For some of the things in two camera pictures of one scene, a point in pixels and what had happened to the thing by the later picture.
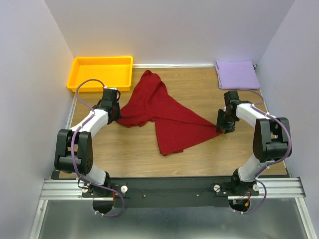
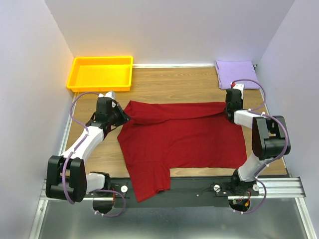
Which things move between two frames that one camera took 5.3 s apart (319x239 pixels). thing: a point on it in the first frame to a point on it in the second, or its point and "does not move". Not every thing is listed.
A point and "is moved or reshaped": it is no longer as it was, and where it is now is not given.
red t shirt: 177,128 is moved or reshaped
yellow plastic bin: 112,71 does not move
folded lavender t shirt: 237,75 does not move
